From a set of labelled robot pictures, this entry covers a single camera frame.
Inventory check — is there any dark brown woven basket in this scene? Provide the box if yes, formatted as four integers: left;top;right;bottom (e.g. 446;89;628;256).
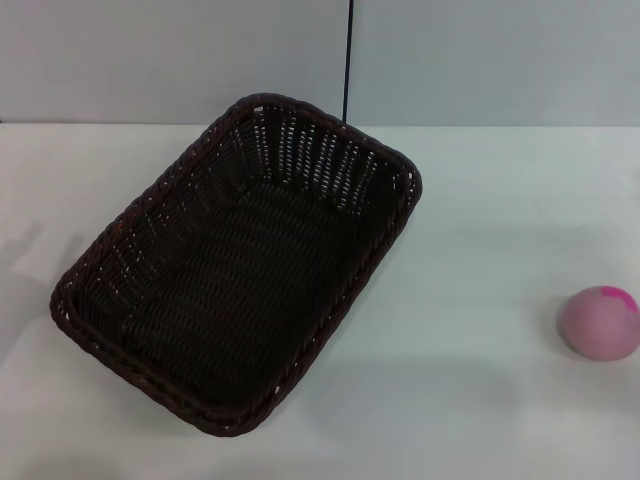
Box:
48;91;424;439

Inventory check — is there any pink peach toy ball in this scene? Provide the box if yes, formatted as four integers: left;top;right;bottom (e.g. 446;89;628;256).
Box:
555;284;640;362

